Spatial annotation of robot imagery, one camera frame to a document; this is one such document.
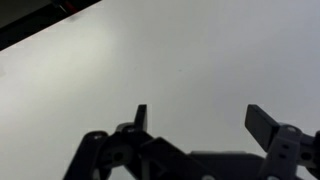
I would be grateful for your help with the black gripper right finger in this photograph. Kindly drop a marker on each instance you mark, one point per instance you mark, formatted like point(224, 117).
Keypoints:
point(283, 146)

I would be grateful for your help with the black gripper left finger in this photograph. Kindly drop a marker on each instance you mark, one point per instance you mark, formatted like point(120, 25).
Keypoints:
point(140, 153)

